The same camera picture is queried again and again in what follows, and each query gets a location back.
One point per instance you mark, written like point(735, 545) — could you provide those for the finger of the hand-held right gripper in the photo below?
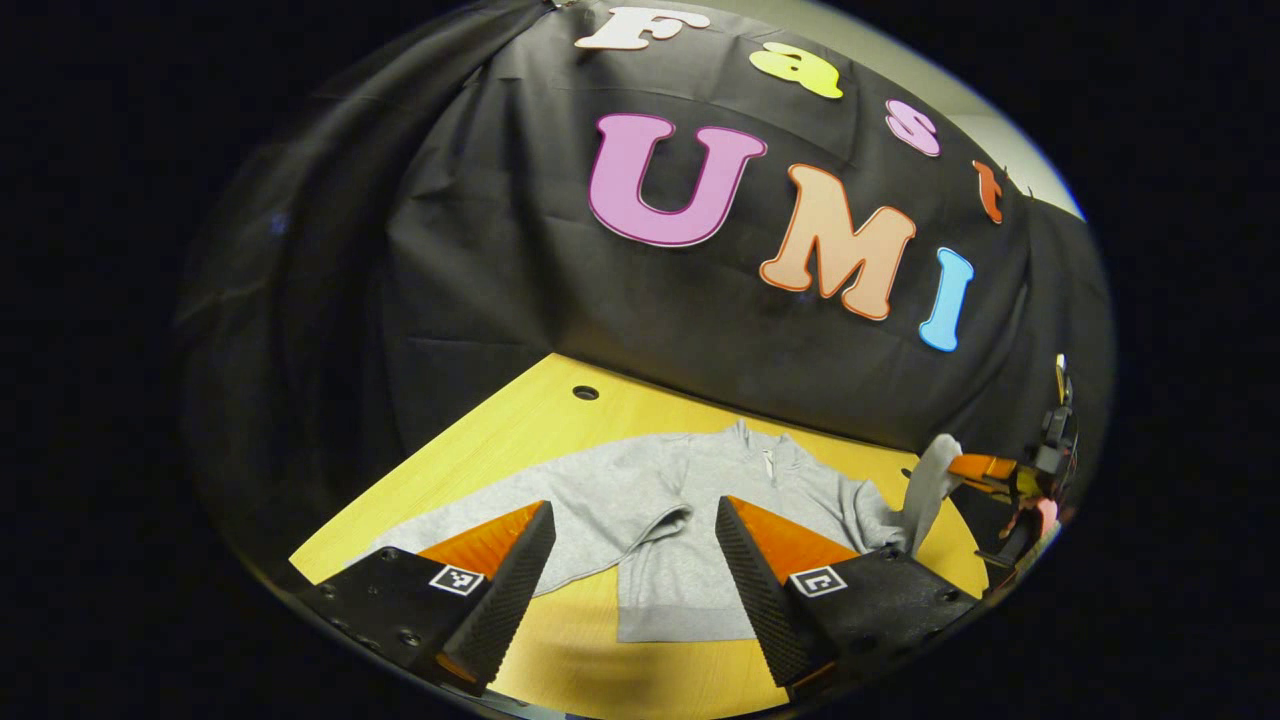
point(985, 467)

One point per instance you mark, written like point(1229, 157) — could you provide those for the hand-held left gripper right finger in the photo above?
point(760, 600)

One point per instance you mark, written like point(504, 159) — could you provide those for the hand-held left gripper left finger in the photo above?
point(510, 600)

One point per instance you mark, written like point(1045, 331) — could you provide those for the grey zip-neck sweatshirt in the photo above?
point(660, 480)

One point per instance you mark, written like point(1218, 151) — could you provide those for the black backdrop cloth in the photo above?
point(500, 250)

